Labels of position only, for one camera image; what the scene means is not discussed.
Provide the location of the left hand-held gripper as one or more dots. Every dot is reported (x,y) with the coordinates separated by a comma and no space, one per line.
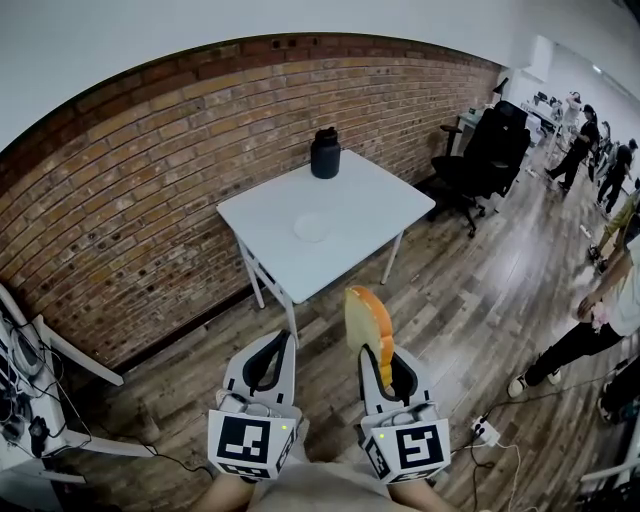
(257,440)

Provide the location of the person's beige clothing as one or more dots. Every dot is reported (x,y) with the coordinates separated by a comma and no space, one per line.
(320,487)

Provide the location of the white metal frame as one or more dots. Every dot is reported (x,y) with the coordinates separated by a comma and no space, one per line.
(612,475)

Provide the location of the white power strip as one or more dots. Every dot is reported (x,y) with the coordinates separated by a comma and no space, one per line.
(486,432)

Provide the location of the black office chair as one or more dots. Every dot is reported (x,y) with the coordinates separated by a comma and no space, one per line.
(487,150)

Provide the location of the black water bottle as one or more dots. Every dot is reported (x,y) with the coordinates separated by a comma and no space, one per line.
(325,155)

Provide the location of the person's left forearm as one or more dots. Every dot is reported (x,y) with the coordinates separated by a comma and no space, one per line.
(225,495)

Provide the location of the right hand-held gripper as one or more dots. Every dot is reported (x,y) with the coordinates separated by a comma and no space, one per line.
(415,445)

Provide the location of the black desk lamp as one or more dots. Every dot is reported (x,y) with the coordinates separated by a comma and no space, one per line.
(501,86)

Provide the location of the orange-crust bread slice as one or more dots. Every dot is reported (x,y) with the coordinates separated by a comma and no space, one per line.
(365,320)

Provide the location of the white desk with electronics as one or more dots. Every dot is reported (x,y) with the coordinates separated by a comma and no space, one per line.
(30,400)

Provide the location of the person's right forearm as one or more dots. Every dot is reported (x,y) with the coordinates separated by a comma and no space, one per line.
(420,497)

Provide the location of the white square table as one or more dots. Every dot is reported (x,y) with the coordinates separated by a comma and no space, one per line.
(350,215)

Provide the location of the white background desk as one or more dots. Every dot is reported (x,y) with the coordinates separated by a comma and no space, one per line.
(470,122)

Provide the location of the white plate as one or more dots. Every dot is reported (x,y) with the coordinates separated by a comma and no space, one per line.
(312,227)

